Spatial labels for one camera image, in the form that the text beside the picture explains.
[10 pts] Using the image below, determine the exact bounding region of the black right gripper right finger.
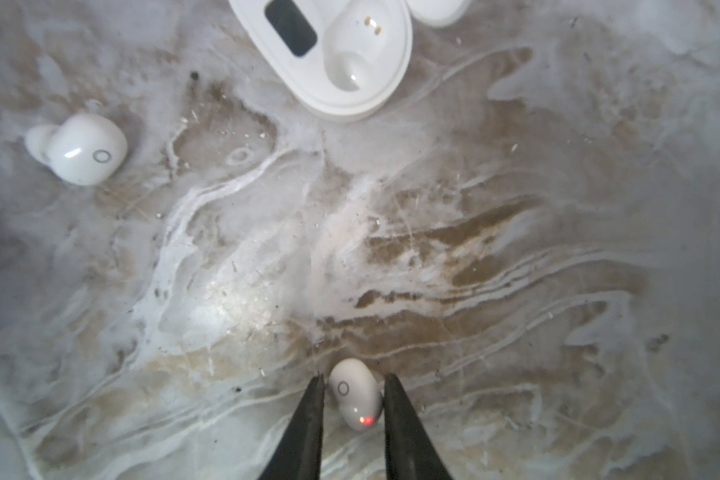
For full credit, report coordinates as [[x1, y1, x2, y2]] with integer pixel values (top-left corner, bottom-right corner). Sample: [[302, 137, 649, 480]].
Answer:
[[384, 374, 452, 480]]

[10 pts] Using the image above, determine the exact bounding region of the white earbud charging case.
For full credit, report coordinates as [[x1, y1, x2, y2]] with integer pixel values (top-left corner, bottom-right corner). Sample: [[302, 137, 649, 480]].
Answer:
[[406, 0, 471, 28]]

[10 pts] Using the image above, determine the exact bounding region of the white earbud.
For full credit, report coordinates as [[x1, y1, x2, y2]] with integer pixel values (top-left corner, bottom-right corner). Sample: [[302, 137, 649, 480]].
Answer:
[[329, 358, 383, 432], [24, 113, 128, 186]]

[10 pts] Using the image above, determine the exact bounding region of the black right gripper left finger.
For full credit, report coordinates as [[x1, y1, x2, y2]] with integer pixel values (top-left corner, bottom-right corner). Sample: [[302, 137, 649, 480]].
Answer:
[[259, 374, 325, 480]]

